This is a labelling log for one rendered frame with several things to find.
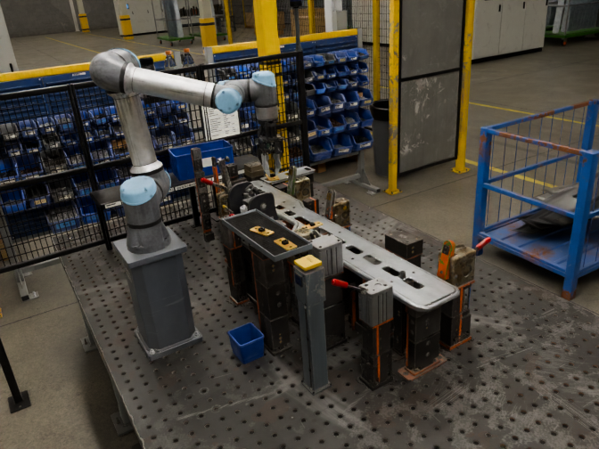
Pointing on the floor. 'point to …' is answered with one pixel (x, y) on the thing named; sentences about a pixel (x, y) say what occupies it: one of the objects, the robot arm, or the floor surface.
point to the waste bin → (379, 109)
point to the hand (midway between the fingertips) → (272, 172)
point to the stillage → (546, 206)
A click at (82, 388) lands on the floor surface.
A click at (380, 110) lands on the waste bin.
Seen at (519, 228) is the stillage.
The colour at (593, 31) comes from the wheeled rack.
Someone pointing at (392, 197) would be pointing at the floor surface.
